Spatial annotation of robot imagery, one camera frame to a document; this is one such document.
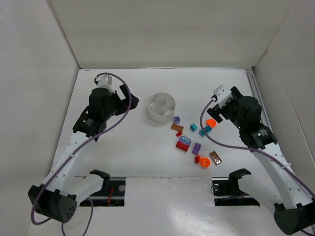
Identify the orange round lego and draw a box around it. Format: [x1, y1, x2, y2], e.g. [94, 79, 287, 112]
[206, 118, 217, 128]

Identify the white round divided container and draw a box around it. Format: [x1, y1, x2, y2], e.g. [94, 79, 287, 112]
[147, 92, 176, 123]

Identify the purple printed lego brick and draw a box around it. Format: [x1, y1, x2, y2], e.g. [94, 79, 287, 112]
[179, 136, 191, 146]

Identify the small lavender lego brick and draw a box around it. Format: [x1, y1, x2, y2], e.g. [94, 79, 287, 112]
[173, 117, 181, 124]

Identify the red lego brick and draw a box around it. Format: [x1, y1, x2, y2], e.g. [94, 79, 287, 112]
[176, 141, 190, 152]

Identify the teal lego brick pair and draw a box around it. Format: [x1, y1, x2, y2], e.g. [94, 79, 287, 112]
[199, 126, 212, 137]

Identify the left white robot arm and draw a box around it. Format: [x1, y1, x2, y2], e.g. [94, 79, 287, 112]
[28, 85, 139, 225]

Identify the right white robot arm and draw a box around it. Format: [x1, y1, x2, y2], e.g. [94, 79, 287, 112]
[203, 85, 315, 235]

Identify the brown lego plate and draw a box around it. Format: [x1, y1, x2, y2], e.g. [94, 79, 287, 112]
[209, 151, 222, 165]

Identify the orange round lego dish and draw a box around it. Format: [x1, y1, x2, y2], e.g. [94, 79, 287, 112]
[199, 158, 211, 169]

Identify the tan lego plate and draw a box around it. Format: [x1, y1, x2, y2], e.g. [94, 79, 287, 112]
[171, 124, 184, 132]

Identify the aluminium rail right side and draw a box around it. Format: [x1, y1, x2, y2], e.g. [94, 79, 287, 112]
[245, 69, 272, 129]

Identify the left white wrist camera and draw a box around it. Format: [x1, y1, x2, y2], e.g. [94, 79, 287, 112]
[94, 75, 114, 93]

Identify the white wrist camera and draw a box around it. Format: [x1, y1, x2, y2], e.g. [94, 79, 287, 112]
[94, 75, 114, 93]
[214, 85, 233, 109]

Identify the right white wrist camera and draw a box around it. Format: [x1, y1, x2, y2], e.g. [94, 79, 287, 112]
[214, 85, 233, 109]

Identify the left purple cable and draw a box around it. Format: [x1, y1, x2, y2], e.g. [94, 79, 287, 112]
[30, 72, 132, 236]

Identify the purple cable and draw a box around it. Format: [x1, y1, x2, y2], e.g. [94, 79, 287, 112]
[30, 72, 132, 236]
[200, 98, 315, 236]

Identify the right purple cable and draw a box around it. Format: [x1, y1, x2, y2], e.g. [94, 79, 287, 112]
[200, 98, 315, 236]

